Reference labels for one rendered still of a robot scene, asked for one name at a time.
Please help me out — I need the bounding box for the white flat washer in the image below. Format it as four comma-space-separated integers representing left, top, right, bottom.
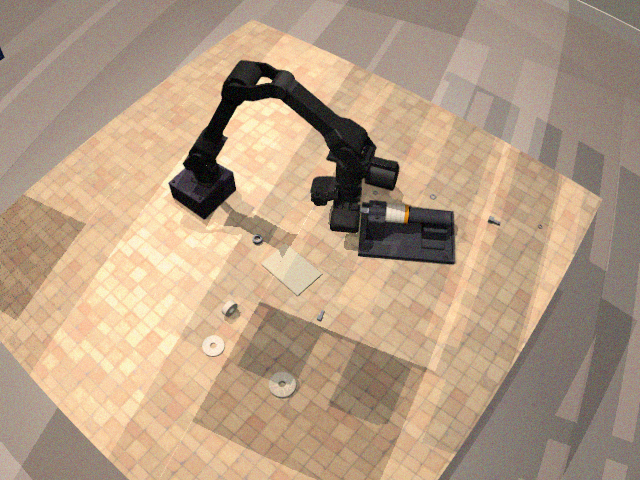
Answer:
202, 335, 225, 357

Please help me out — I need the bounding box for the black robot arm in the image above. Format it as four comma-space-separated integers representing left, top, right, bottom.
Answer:
183, 60, 400, 206

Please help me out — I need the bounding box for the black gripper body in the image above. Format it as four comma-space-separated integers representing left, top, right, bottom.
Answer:
330, 174, 364, 233

